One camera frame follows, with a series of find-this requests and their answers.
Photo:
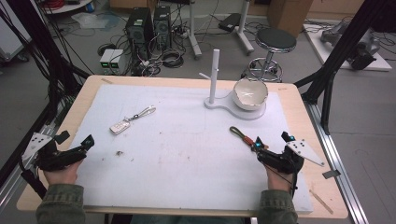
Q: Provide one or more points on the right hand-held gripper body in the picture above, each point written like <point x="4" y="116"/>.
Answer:
<point x="285" y="161"/>

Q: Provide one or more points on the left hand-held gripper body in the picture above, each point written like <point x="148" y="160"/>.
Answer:
<point x="53" y="158"/>

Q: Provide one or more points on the white key stand with post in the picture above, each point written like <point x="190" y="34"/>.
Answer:
<point x="236" y="111"/>

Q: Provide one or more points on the person's left hand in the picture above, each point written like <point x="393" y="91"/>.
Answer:
<point x="62" y="176"/>

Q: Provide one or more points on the person's right hand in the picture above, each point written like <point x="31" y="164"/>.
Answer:
<point x="279" y="182"/>

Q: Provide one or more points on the grey tape piece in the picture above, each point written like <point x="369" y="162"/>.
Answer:
<point x="331" y="174"/>

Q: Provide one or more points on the white eggshell bowl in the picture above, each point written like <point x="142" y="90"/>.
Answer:
<point x="250" y="93"/>

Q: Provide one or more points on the thin wooden stick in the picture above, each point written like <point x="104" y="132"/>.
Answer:
<point x="321" y="202"/>

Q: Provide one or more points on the white power supply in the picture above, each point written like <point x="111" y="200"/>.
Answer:
<point x="106" y="60"/>
<point x="118" y="60"/>

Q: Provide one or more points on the white platform board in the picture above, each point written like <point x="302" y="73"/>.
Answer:
<point x="323" y="53"/>

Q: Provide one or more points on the black round stool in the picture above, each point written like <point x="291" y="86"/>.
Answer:
<point x="275" y="39"/>

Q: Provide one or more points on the white desk leg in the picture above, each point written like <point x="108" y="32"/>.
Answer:
<point x="193" y="37"/>
<point x="244" y="31"/>

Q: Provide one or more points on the grey machine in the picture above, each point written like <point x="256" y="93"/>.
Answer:
<point x="364" y="46"/>

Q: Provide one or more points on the clear plastic bag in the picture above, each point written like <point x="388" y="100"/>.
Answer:
<point x="88" y="20"/>

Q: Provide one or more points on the cardboard box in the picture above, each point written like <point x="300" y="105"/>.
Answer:
<point x="288" y="15"/>

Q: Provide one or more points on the large black computer tower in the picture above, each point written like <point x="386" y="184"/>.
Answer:
<point x="138" y="29"/>

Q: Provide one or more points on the flat black box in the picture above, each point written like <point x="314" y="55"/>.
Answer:
<point x="229" y="22"/>

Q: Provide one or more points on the round white table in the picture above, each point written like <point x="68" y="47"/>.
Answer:
<point x="71" y="6"/>

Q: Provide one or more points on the small black computer tower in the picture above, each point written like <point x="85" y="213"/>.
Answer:
<point x="162" y="26"/>

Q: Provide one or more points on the aluminium rail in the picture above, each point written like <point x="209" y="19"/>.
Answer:
<point x="342" y="180"/>

